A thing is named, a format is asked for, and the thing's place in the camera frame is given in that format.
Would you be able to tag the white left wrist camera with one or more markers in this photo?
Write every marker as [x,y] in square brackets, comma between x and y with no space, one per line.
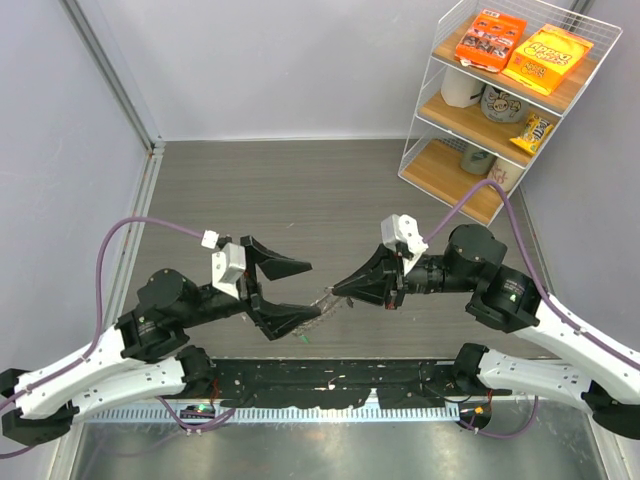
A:
[228,266]

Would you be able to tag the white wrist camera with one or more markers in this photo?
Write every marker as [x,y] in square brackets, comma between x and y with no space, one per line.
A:
[402,232]
[228,266]

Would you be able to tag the white mug red writing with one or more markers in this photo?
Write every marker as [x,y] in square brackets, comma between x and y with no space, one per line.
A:
[505,174]

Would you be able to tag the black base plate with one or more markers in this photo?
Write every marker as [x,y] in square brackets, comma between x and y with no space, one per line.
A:
[333,383]

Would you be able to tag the yellow candy packet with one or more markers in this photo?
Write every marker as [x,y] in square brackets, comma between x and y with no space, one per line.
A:
[533,135]

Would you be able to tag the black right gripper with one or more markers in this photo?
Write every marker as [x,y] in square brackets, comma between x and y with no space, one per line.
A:
[389,277]

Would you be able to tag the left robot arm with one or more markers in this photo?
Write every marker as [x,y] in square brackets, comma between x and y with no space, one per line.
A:
[147,352]

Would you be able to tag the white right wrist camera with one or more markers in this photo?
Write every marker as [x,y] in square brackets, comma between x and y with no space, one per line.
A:
[402,232]

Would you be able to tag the grey-green mug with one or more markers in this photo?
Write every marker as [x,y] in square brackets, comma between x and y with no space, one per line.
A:
[476,161]

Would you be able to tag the yellow snack bag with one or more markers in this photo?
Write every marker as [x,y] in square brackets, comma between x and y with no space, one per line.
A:
[544,60]

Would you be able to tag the orange snack box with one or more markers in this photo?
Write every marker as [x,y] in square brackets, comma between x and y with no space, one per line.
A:
[490,40]

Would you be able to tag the white slotted cable duct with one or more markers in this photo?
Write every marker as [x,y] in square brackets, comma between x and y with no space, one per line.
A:
[370,412]

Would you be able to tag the grey cartoon mug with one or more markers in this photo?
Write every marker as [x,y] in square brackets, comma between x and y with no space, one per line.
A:
[501,106]

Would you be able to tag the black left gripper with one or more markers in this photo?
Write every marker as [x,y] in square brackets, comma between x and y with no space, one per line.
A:
[277,318]

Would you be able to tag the white paper roll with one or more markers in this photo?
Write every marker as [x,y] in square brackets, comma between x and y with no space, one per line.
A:
[460,90]

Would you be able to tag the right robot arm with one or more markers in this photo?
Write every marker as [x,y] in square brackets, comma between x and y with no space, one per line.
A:
[598,375]

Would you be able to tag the white wire shelf rack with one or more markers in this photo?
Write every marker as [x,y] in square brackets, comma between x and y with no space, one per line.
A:
[501,77]

